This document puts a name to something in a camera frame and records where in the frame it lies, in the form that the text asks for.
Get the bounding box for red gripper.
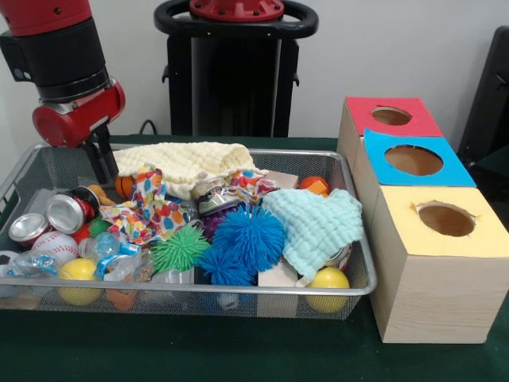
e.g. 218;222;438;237
32;78;126;185

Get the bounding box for brown plush toy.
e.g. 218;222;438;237
87;183;117;207

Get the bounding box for colourful dotted cloth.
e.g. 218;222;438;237
98;162;192;247

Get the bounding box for cream waffle cloth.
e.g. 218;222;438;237
112;142;268;201

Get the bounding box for silver mesh bin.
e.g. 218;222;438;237
0;142;378;322

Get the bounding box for wooden box with three holes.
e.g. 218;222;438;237
336;95;509;344

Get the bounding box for small orange basketball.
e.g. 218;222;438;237
115;176;137;200

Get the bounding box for silver drink can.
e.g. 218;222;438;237
45;186;101;235

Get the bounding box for white baseball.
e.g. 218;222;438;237
31;231;80;260

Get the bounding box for red cola can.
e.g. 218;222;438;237
8;212;52;248

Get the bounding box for yellow plastic ball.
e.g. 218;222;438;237
305;266;351;314
57;257;101;306

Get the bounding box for green spiky ball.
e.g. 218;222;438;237
150;226;211;274

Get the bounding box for small blue spiky ball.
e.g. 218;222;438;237
194;247;255;287

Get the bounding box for large blue spiky ball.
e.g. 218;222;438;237
212;205;286;275

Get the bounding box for dark green table cloth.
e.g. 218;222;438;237
0;134;509;382
472;143;509;180

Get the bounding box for mint waffle cloth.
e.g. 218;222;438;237
261;189;364;279

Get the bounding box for black upright panel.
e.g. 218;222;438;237
457;25;509;162

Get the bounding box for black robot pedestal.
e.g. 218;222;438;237
153;0;319;138

